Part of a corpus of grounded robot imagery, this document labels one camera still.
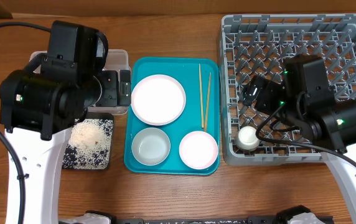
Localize white ceramic cup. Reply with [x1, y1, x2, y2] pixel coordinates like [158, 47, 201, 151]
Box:
[235, 126, 260, 151]

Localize white rice grains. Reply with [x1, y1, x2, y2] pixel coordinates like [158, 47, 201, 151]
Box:
[62, 118, 114, 170]

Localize grey bowl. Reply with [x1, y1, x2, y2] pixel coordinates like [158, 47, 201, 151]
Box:
[131, 128, 171, 166]

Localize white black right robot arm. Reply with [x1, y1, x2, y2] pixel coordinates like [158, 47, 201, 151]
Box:
[243, 55, 356, 223]

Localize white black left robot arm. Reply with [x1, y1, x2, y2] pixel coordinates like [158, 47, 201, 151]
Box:
[0, 21, 131, 223]

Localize clear plastic waste bin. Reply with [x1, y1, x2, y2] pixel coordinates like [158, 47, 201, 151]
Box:
[28, 49, 132, 116]

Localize grey plastic dishwasher rack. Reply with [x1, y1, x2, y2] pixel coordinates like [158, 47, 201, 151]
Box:
[217, 14, 356, 166]

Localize pink round plate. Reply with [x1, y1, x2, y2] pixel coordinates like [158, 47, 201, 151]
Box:
[131, 74, 186, 126]

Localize right wooden chopstick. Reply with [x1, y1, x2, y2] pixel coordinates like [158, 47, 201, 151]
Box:
[204, 72, 212, 132]

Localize wooden chopstick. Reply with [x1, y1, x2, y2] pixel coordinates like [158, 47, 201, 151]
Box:
[199, 64, 205, 128]
[204, 72, 212, 132]

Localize black plastic tray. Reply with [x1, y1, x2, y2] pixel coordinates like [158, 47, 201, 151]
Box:
[62, 111, 115, 171]

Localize teal plastic tray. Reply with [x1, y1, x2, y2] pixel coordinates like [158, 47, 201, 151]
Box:
[124, 57, 221, 175]

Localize left wooden chopstick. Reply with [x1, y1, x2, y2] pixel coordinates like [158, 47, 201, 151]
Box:
[199, 64, 205, 128]

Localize pink shallow bowl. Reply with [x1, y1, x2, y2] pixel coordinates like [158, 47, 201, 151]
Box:
[179, 131, 218, 170]

